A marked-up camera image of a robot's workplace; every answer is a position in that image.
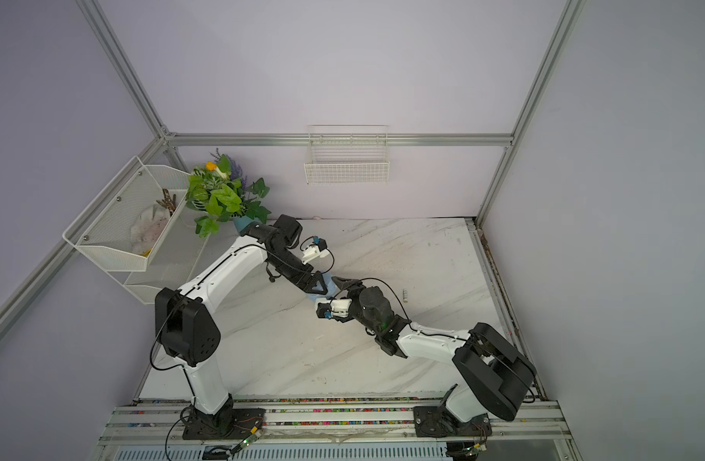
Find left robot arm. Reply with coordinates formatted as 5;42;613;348
154;215;331;416

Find teal vase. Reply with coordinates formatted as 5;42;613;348
233;216;255;234

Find white wire wall basket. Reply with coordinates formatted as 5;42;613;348
304;125;390;186

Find white cloth in shelf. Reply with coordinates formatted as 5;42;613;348
130;205;171;257

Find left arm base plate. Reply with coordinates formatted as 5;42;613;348
182;407;265;441

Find white two-tier mesh shelf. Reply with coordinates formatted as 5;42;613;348
63;157;206;305

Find artificial green plant bouquet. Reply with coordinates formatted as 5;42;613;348
187;149;271;238

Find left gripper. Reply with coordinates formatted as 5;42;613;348
271;249;329;292

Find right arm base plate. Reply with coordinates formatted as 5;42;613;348
413;405;493;438

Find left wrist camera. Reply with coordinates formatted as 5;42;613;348
302;236;331;264

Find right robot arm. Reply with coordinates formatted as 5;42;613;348
315;278;536;423

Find brown twigs in shelf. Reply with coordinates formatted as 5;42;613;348
156;188;177;216

